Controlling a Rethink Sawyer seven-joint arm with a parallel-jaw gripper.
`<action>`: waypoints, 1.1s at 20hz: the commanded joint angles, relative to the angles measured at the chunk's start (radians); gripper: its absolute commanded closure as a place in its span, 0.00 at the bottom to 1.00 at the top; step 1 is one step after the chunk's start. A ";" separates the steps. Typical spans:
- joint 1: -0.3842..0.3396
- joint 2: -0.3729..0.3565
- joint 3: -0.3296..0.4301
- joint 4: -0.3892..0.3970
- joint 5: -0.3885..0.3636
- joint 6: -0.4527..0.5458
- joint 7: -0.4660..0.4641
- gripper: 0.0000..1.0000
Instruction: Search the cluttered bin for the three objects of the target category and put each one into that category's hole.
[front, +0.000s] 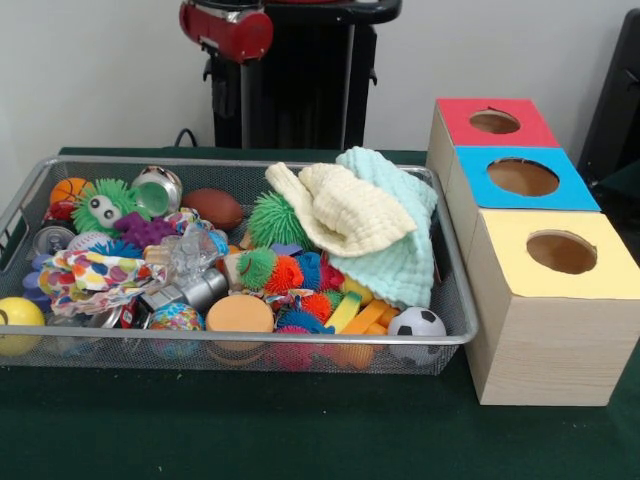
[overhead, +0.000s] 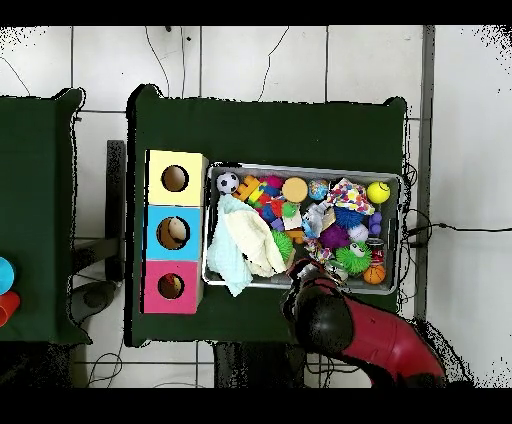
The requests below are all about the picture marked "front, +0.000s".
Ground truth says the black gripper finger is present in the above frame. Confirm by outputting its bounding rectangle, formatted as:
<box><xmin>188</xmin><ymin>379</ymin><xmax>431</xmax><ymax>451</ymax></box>
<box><xmin>222</xmin><ymin>58</ymin><xmax>239</xmax><ymax>119</ymax></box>
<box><xmin>210</xmin><ymin>53</ymin><xmax>225</xmax><ymax>115</ymax></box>

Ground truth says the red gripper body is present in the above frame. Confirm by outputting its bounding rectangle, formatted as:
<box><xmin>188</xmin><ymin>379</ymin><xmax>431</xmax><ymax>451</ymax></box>
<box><xmin>178</xmin><ymin>0</ymin><xmax>275</xmax><ymax>64</ymax></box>

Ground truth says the brown ball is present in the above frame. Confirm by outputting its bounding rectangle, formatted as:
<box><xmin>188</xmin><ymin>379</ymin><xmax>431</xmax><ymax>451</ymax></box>
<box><xmin>182</xmin><ymin>188</ymin><xmax>246</xmax><ymax>231</ymax></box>

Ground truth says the green puffer toy with eyes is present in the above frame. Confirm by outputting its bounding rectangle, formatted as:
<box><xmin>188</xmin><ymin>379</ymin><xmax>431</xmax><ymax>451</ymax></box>
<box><xmin>248</xmin><ymin>192</ymin><xmax>316</xmax><ymax>254</ymax></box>
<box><xmin>72</xmin><ymin>178</ymin><xmax>151</xmax><ymax>236</ymax></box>

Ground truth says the clear plastic bottle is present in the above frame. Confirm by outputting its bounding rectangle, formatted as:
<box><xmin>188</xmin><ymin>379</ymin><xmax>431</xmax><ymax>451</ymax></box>
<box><xmin>144</xmin><ymin>223</ymin><xmax>230</xmax><ymax>281</ymax></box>

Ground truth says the cream muslin cloth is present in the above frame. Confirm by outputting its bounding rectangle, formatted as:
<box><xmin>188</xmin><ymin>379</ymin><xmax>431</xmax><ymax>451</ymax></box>
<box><xmin>264</xmin><ymin>161</ymin><xmax>420</xmax><ymax>259</ymax></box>

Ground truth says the white polka dot cloth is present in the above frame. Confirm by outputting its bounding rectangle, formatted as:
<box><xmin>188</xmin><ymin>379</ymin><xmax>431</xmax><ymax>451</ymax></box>
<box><xmin>37</xmin><ymin>248</ymin><xmax>170</xmax><ymax>315</ymax></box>

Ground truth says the mint green cloth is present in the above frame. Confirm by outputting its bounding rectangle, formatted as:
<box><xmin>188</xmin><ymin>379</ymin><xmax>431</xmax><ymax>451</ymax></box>
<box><xmin>329</xmin><ymin>146</ymin><xmax>440</xmax><ymax>310</ymax></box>

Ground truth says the shallow metal mesh bin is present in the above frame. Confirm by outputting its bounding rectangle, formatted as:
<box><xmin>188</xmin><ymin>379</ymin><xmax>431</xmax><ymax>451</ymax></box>
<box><xmin>0</xmin><ymin>154</ymin><xmax>479</xmax><ymax>377</ymax></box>

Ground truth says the wooden box with three holes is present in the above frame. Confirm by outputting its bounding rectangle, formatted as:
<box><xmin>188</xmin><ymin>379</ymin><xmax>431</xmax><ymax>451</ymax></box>
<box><xmin>426</xmin><ymin>97</ymin><xmax>640</xmax><ymax>407</ymax></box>

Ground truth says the small orange basketball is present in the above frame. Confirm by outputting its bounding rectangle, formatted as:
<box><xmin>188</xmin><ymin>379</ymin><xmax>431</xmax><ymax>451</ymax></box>
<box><xmin>49</xmin><ymin>177</ymin><xmax>94</xmax><ymax>206</ymax></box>

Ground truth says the orange foam disc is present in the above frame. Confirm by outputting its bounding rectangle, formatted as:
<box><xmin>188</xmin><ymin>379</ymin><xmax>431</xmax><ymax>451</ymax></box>
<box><xmin>205</xmin><ymin>293</ymin><xmax>276</xmax><ymax>334</ymax></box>

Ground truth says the small soccer ball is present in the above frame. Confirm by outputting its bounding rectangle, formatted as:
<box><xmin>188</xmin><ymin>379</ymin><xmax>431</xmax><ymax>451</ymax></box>
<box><xmin>387</xmin><ymin>306</ymin><xmax>448</xmax><ymax>341</ymax></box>

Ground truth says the yellow smiley ball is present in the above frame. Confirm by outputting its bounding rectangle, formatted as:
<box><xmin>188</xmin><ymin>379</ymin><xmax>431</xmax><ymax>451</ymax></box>
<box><xmin>0</xmin><ymin>297</ymin><xmax>46</xmax><ymax>356</ymax></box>

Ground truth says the dark green table cloth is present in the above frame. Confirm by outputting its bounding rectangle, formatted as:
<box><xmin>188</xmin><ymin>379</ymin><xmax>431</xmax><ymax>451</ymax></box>
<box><xmin>588</xmin><ymin>158</ymin><xmax>640</xmax><ymax>201</ymax></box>
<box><xmin>0</xmin><ymin>145</ymin><xmax>640</xmax><ymax>480</ymax></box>

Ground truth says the black upright panel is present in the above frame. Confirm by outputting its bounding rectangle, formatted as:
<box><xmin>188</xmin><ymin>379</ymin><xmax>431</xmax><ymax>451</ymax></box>
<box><xmin>577</xmin><ymin>8</ymin><xmax>640</xmax><ymax>186</ymax></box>

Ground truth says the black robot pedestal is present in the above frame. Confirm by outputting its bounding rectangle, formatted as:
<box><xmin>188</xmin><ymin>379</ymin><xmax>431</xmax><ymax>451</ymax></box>
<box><xmin>202</xmin><ymin>0</ymin><xmax>404</xmax><ymax>151</ymax></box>

